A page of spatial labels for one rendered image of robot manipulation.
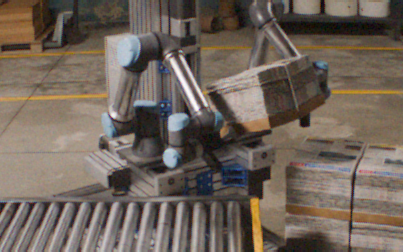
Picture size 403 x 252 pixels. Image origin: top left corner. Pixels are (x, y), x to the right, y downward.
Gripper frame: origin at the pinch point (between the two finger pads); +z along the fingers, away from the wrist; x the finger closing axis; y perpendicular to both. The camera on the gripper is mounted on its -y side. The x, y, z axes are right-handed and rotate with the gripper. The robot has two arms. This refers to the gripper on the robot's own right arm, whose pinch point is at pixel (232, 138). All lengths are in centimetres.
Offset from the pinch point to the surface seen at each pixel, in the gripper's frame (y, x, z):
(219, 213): -22.6, -8.5, -26.8
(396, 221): -53, -41, 38
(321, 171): -24.4, -18.7, 25.7
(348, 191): -35, -26, 30
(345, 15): 36, 290, 544
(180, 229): -22, -7, -46
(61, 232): -10, 24, -76
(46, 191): -19, 223, 42
